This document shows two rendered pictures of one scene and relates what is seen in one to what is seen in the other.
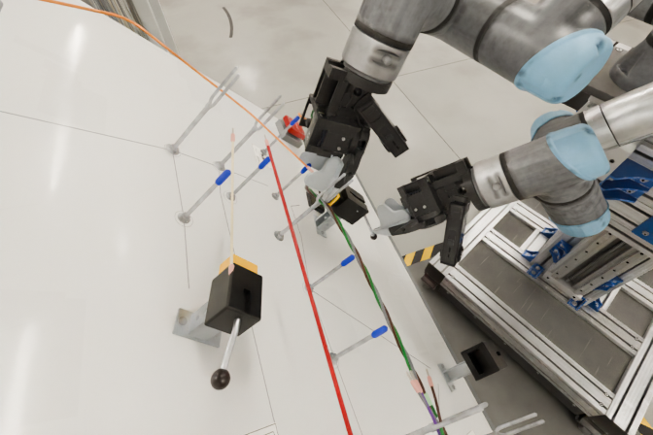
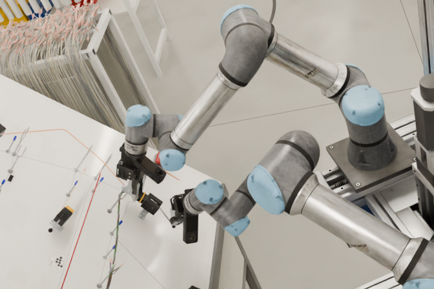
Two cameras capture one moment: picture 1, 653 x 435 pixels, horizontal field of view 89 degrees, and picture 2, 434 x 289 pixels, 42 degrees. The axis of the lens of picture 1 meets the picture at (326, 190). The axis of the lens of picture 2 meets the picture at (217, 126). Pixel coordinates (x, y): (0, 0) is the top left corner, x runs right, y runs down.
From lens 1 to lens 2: 1.58 m
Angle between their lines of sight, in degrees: 31
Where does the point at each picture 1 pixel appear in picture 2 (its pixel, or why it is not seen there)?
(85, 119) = (48, 159)
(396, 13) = (129, 135)
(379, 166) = not seen: hidden behind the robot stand
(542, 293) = not seen: outside the picture
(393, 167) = not seen: hidden behind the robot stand
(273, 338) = (81, 239)
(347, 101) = (130, 159)
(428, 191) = (175, 202)
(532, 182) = (192, 202)
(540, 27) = (161, 146)
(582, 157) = (199, 193)
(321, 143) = (121, 174)
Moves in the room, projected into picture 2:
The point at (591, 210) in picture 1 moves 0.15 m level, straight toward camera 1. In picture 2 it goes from (222, 220) to (175, 236)
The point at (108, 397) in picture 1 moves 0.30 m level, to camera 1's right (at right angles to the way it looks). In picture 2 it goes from (30, 228) to (104, 245)
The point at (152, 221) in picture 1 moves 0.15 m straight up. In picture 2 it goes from (56, 193) to (33, 162)
